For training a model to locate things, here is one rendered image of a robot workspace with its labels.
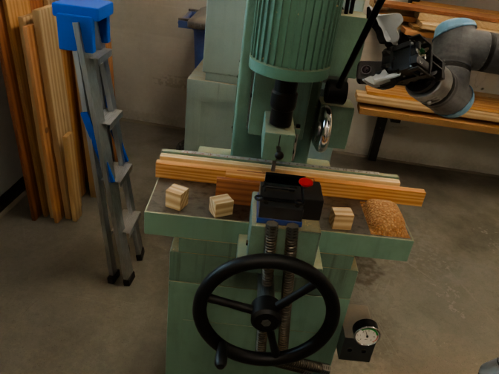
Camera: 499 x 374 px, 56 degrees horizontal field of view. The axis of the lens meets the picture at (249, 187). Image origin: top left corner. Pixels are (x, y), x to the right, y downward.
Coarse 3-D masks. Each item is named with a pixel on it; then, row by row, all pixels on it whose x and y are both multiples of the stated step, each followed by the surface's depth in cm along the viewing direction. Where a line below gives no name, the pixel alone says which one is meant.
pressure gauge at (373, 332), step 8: (360, 320) 112; (368, 320) 111; (360, 328) 110; (368, 328) 109; (376, 328) 110; (360, 336) 111; (368, 336) 111; (376, 336) 111; (360, 344) 112; (368, 344) 112
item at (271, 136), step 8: (264, 112) 116; (264, 120) 112; (264, 128) 107; (272, 128) 107; (280, 128) 107; (288, 128) 108; (264, 136) 105; (272, 136) 105; (280, 136) 105; (288, 136) 105; (264, 144) 106; (272, 144) 106; (280, 144) 106; (288, 144) 106; (264, 152) 107; (272, 152) 107; (288, 152) 107; (280, 160) 108; (288, 160) 108
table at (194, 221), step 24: (192, 192) 112; (144, 216) 103; (168, 216) 103; (192, 216) 103; (240, 216) 105; (360, 216) 111; (216, 240) 106; (240, 240) 102; (336, 240) 105; (360, 240) 105; (384, 240) 105; (408, 240) 105
